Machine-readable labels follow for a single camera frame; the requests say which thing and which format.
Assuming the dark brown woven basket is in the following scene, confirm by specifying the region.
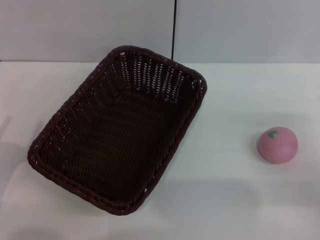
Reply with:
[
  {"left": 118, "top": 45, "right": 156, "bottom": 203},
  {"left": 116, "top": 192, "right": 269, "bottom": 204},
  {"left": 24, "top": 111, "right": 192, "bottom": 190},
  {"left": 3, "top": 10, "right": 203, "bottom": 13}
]
[{"left": 26, "top": 44, "right": 208, "bottom": 217}]

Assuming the pink peach toy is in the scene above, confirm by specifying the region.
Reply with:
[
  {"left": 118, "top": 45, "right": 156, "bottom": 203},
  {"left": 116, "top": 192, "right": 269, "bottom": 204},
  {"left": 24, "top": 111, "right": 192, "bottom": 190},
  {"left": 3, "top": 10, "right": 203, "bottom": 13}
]
[{"left": 256, "top": 126, "right": 299, "bottom": 165}]

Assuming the black vertical wall strip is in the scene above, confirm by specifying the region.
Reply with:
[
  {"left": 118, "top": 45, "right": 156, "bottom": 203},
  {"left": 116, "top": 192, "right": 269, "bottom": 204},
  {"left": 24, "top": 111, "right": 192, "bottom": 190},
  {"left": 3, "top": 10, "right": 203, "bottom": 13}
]
[{"left": 171, "top": 0, "right": 177, "bottom": 61}]

